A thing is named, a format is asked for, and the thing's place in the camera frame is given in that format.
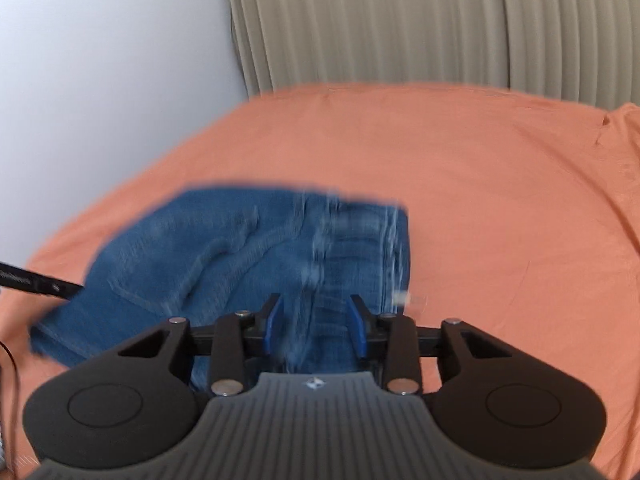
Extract orange bed sheet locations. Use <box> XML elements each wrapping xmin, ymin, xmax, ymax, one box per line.
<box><xmin>0</xmin><ymin>82</ymin><xmax>640</xmax><ymax>480</ymax></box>

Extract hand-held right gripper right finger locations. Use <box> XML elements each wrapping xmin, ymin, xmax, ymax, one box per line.
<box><xmin>346</xmin><ymin>294</ymin><xmax>522</xmax><ymax>395</ymax></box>

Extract beige pleated curtain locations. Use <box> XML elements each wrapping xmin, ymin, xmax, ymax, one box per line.
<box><xmin>222</xmin><ymin>0</ymin><xmax>640</xmax><ymax>113</ymax></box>

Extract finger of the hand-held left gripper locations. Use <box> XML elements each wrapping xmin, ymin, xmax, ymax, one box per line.
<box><xmin>0</xmin><ymin>261</ymin><xmax>85</xmax><ymax>302</ymax></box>

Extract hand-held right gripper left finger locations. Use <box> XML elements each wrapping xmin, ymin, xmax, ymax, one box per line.
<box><xmin>117</xmin><ymin>292</ymin><xmax>286</xmax><ymax>397</ymax></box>

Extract thin dark cable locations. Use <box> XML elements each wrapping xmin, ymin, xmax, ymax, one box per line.
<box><xmin>0</xmin><ymin>340</ymin><xmax>22</xmax><ymax>466</ymax></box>

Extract blue denim pants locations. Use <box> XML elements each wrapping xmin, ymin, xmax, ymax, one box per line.
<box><xmin>29</xmin><ymin>187</ymin><xmax>413</xmax><ymax>393</ymax></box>

